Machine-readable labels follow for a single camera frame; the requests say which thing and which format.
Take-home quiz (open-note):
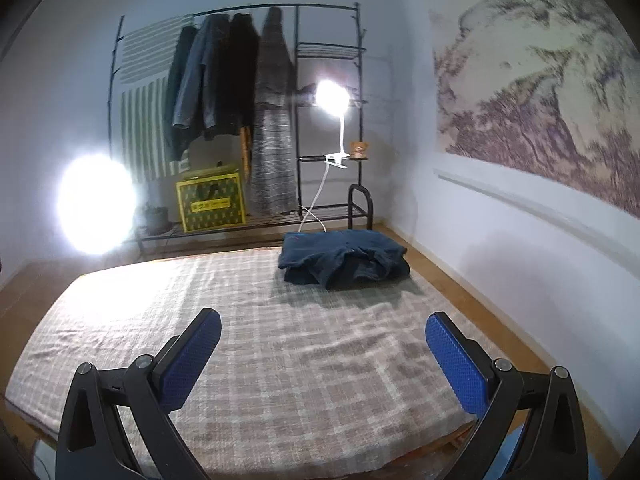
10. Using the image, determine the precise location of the orange narrow object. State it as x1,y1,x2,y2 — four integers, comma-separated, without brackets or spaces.
239,127,251,183

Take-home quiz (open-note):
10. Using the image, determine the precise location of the ring light on stand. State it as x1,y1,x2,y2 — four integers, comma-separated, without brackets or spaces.
56,154,137,256

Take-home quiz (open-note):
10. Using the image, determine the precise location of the black metal clothes rack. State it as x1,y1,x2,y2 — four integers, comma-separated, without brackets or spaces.
107,2,368,256

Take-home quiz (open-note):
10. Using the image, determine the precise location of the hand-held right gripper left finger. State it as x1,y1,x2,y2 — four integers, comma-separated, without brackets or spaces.
56,307,223,480

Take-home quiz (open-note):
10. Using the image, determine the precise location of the white clip lamp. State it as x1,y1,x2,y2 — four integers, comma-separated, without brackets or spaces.
298,80,351,233

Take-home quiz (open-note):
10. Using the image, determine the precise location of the grey plant pot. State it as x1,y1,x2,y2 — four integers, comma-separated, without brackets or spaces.
137,202,169,235

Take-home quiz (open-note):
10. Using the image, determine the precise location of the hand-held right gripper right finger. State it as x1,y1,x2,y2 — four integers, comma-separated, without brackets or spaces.
425,311,591,480

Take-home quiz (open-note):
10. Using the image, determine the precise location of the black hanging jacket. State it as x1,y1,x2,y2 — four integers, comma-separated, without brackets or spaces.
202,12,261,141

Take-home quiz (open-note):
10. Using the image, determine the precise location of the blue denim hanging jacket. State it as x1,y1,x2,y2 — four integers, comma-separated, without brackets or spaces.
172,14,231,131

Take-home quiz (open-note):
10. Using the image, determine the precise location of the beige plaid bed blanket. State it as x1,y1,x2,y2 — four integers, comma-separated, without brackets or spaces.
5,245,516,471

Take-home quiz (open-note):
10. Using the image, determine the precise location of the green white striped cloth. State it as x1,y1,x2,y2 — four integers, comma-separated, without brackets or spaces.
117,15,196,183

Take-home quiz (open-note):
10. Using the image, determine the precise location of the grey plaid hanging coat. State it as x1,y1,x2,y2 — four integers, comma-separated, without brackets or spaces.
248,7,299,217

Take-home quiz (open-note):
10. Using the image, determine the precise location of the landscape wall tapestry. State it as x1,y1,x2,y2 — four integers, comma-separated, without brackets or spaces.
432,0,640,218

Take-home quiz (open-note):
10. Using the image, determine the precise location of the teal plaid fleece jacket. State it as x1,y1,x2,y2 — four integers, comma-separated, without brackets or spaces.
278,230,412,292

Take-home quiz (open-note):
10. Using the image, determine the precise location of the dark green hanging jacket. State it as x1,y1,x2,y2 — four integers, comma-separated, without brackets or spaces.
165,25,198,162

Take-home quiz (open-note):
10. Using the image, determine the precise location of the yellow green patterned box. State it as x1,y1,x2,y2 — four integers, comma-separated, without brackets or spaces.
175,162,248,233

